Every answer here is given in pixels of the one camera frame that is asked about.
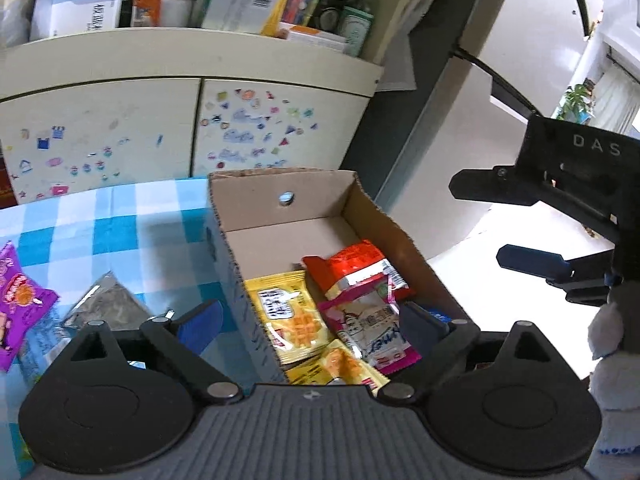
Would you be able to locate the blue foil snack bag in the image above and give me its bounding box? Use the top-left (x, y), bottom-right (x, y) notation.
top-left (416, 302), bottom-right (451, 324)

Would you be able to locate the pink white snack packet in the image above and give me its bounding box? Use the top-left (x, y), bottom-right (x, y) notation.
top-left (319, 274), bottom-right (421, 375)

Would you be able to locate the silver foil snack packet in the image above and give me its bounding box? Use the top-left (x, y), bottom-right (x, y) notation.
top-left (62, 272), bottom-right (157, 332)

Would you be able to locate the yellow waffle packet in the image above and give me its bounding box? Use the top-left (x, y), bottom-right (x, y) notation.
top-left (286, 339), bottom-right (390, 396)
top-left (244, 270), bottom-right (333, 366)

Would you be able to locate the red noodle snack packet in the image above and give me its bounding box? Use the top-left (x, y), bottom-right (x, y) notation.
top-left (302, 240), bottom-right (414, 301)

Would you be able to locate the purple cartoon snack packet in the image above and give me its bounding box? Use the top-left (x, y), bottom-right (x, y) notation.
top-left (0, 242), bottom-right (58, 373)

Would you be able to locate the white gloved right hand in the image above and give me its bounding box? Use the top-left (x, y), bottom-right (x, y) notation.
top-left (587, 282), bottom-right (639, 479)

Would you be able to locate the blue white checkered tablecloth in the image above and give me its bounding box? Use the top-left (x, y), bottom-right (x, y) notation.
top-left (0, 175), bottom-right (262, 480)

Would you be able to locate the cardboard milk box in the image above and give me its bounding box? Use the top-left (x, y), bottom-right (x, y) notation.
top-left (205, 168), bottom-right (466, 382)

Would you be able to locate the cream refrigerator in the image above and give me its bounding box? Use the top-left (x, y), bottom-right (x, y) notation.
top-left (339, 0), bottom-right (606, 261)

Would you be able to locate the green glass bottle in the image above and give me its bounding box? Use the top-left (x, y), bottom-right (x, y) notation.
top-left (337, 0), bottom-right (376, 58)

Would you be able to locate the cream sticker-covered cabinet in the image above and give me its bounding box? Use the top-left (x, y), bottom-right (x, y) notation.
top-left (1, 0), bottom-right (414, 203)

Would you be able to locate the white jar gold lid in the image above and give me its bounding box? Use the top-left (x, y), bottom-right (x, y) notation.
top-left (158, 0), bottom-right (192, 27)

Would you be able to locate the orange small packet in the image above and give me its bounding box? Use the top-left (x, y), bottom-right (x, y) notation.
top-left (130, 0), bottom-right (162, 27)

